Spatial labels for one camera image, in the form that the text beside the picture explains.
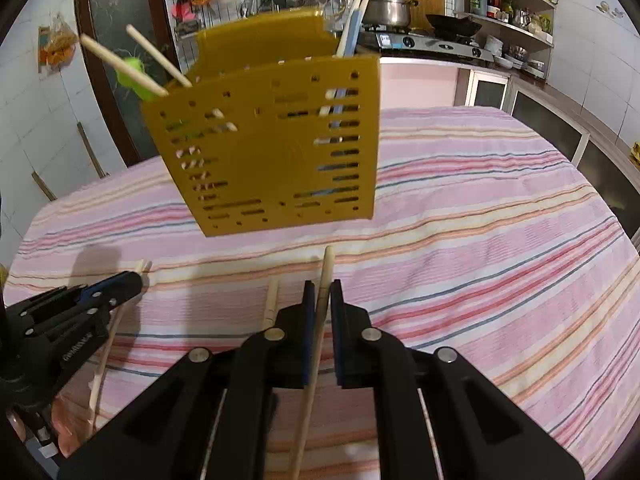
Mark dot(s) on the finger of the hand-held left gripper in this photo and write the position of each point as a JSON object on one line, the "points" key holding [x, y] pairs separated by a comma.
{"points": [[95, 296], [122, 280]]}

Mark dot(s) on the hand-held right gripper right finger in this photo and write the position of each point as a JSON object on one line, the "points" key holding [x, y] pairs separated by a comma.
{"points": [[340, 335]]}

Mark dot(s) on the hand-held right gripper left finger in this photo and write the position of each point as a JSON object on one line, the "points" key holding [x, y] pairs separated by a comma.
{"points": [[307, 332]]}

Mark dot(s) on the wooden chopstick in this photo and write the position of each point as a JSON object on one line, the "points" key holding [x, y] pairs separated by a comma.
{"points": [[271, 305], [120, 62], [350, 35], [107, 355], [356, 0], [312, 360], [157, 55]]}

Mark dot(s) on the yellow perforated utensil holder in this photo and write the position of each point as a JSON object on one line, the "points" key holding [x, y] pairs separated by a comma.
{"points": [[280, 150]]}

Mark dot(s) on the person's left hand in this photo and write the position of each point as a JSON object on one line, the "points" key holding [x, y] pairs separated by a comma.
{"points": [[65, 425]]}

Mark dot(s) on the wooden stick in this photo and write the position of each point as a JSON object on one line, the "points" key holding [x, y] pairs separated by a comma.
{"points": [[43, 186], [92, 150]]}

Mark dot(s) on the pink striped tablecloth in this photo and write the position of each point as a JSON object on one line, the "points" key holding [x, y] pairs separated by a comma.
{"points": [[475, 220]]}

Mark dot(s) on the dark red glass door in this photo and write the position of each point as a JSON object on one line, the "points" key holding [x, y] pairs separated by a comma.
{"points": [[115, 60]]}

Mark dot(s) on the orange hanging plastic bag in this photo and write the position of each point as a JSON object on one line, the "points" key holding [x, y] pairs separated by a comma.
{"points": [[57, 46]]}

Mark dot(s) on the pink hanging scrubber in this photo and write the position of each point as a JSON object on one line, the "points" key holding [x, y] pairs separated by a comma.
{"points": [[184, 9]]}

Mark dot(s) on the gas stove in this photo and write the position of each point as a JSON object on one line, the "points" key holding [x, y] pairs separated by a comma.
{"points": [[430, 44]]}

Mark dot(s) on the black wok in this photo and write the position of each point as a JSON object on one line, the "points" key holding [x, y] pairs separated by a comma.
{"points": [[452, 25]]}

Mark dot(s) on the steel cooking pot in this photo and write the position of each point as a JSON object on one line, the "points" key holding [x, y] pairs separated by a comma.
{"points": [[392, 9]]}

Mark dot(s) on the yellow object on counter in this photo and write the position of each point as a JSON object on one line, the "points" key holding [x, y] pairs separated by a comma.
{"points": [[636, 152]]}

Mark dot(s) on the white corner shelf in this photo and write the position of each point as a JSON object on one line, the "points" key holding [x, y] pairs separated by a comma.
{"points": [[505, 7]]}

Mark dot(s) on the wall stickers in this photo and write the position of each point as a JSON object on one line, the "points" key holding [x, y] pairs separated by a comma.
{"points": [[610, 7]]}

